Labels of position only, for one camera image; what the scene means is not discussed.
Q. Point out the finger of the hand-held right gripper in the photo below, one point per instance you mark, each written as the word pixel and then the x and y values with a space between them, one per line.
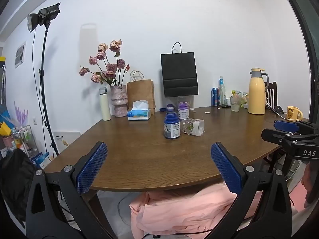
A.
pixel 274 135
pixel 286 125

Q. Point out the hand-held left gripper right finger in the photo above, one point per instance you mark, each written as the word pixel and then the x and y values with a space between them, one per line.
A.
pixel 225 166

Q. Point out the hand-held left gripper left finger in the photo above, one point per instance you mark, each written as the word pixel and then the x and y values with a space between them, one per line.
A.
pixel 92 165

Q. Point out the clear plastic cup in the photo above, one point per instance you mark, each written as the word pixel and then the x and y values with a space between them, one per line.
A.
pixel 194 127

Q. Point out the person's right forearm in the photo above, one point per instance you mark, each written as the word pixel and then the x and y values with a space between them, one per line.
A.
pixel 309 181

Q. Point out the yellow mug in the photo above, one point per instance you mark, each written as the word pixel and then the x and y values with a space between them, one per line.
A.
pixel 293 113

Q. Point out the black phone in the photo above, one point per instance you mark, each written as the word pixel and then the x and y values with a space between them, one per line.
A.
pixel 279 109

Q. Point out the dark wooden chair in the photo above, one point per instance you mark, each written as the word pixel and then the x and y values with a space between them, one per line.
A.
pixel 271 92

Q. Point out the white board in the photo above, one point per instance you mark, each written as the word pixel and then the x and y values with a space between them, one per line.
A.
pixel 66 138

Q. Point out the yellow thermos jug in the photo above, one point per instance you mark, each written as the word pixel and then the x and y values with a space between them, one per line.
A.
pixel 257 92

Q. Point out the clear drinking glass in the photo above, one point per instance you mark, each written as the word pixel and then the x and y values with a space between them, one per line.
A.
pixel 234 104

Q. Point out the blue tissue pack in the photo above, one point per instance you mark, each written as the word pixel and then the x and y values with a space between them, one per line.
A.
pixel 41 159

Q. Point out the pink cloth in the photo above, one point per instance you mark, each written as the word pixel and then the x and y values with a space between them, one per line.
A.
pixel 189 211

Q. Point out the white thermos bottle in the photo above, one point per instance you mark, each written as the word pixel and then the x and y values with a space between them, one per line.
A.
pixel 104 104

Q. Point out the blue jar with label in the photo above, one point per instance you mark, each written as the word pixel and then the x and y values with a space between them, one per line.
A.
pixel 171 126

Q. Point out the clear plastic bottle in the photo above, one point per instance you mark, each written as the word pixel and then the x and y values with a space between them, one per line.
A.
pixel 221 90

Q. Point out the pink speckled vase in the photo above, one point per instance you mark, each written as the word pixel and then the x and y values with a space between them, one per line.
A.
pixel 119 100

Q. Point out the purple jar with label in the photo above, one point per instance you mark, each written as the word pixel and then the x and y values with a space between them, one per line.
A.
pixel 183 110

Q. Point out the blue drink can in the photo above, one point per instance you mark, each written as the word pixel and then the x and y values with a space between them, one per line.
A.
pixel 214 97

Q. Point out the blue tissue box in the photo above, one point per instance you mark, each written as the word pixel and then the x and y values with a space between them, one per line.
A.
pixel 139 112

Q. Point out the metal storage cart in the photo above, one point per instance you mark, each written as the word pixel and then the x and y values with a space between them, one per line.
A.
pixel 23 139

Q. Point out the small purple lidded jar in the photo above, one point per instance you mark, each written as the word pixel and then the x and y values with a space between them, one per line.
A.
pixel 170 107

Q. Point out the brown paper bag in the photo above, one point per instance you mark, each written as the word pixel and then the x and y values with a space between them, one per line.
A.
pixel 140 93

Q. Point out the purple paper decoration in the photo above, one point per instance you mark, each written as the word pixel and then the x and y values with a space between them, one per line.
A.
pixel 21 114

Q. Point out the black light stand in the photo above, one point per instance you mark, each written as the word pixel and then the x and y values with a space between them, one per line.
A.
pixel 44 84

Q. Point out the dried pink roses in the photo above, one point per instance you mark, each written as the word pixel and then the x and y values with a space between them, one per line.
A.
pixel 108 66

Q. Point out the black paper bag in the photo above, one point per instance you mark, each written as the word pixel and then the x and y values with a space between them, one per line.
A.
pixel 179 76

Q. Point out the black studio light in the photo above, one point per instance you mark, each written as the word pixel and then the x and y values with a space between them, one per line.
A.
pixel 42 16

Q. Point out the wall poster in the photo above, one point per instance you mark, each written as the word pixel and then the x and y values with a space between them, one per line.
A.
pixel 20 54

